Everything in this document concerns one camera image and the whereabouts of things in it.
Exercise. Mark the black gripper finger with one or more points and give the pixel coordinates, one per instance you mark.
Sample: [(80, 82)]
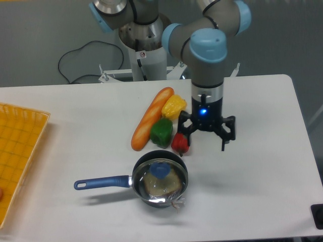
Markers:
[(187, 131), (226, 130)]

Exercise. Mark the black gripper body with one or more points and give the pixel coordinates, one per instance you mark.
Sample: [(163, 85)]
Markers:
[(206, 117)]

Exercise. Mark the glass lid with blue knob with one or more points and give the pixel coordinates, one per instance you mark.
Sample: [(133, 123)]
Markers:
[(160, 168)]

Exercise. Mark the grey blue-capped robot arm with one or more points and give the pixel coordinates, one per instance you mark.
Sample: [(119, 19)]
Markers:
[(110, 15)]

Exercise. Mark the yellow bell pepper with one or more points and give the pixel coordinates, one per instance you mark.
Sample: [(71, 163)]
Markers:
[(172, 108)]

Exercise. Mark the green bell pepper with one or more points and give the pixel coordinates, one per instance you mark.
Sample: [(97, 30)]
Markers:
[(161, 132)]

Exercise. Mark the red bell pepper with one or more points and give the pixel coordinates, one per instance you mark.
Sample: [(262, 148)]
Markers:
[(180, 144)]

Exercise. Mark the orange baguette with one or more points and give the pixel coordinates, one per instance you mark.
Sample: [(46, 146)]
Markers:
[(153, 114)]

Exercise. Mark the wrapped bread slice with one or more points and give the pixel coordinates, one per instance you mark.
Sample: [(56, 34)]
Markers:
[(164, 192)]

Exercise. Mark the black corner device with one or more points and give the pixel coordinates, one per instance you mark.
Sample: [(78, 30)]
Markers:
[(317, 213)]

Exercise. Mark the yellow woven basket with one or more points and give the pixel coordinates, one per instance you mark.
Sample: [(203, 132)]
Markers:
[(21, 131)]

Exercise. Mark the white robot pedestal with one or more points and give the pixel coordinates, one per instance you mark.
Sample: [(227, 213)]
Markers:
[(200, 45)]

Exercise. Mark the black saucepan with blue handle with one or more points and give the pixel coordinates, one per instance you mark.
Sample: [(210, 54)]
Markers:
[(125, 181)]

